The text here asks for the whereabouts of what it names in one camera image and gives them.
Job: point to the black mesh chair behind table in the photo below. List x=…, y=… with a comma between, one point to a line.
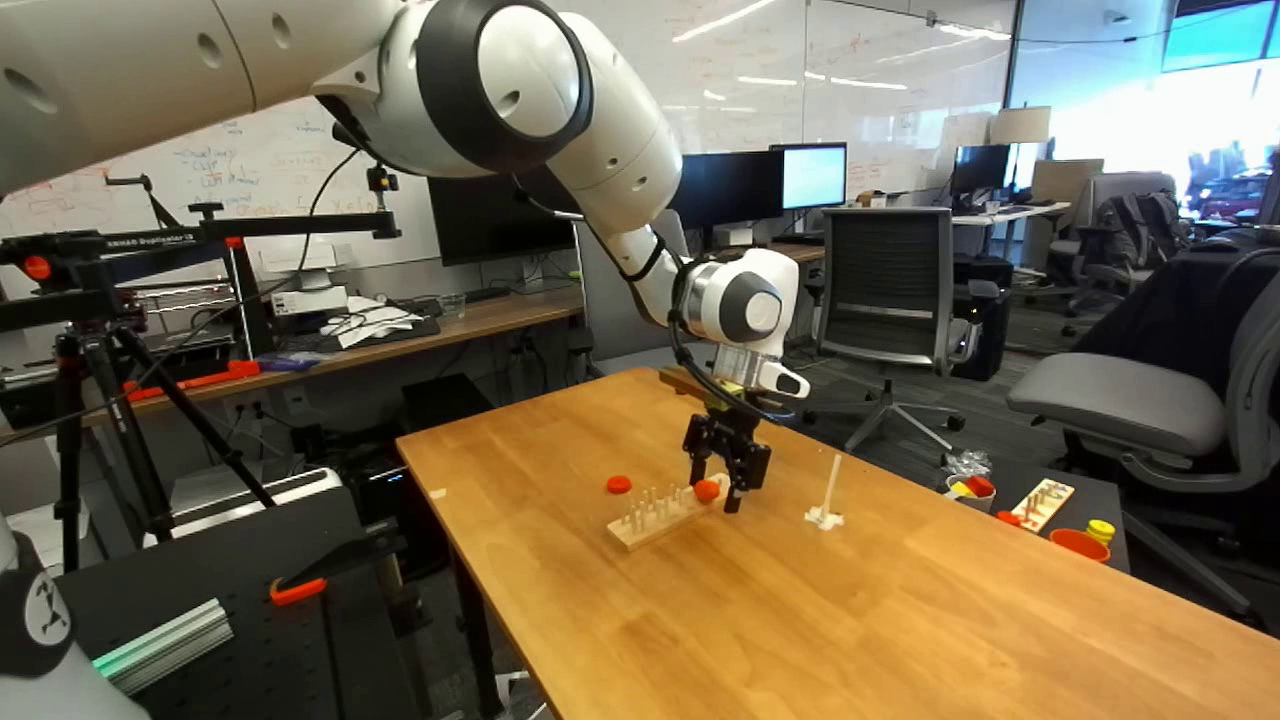
x=891, y=306

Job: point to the long wooden desk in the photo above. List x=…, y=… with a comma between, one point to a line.
x=403, y=334

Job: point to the orange cup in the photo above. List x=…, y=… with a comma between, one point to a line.
x=1083, y=540

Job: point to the wooden peg stand board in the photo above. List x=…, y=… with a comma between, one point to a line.
x=665, y=510

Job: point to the black monitor on desk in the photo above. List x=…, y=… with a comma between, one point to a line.
x=495, y=223

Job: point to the orange ring mid table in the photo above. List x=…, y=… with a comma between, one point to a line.
x=616, y=486

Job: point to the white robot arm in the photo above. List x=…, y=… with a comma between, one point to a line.
x=441, y=89

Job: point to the grey office chair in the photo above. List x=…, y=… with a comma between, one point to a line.
x=1190, y=461

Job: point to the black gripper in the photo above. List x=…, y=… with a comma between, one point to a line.
x=730, y=437

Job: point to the black camera tripod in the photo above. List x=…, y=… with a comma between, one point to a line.
x=83, y=282

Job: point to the lit computer monitor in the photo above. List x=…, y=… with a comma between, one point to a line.
x=809, y=177

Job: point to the black low side table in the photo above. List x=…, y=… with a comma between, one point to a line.
x=1064, y=510

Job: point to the clear acrylic peg stand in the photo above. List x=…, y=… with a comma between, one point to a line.
x=820, y=512

